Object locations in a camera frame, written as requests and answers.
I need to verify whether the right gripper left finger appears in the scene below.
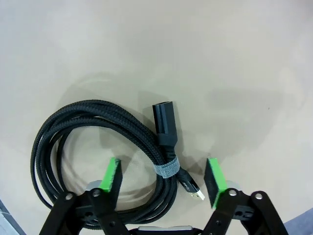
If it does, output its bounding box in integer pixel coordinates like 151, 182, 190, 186
42, 157, 128, 235

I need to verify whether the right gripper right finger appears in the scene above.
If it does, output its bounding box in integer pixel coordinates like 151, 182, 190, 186
202, 158, 291, 235

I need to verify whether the braided black USB extension cable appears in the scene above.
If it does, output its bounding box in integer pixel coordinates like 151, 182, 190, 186
30, 98, 206, 231

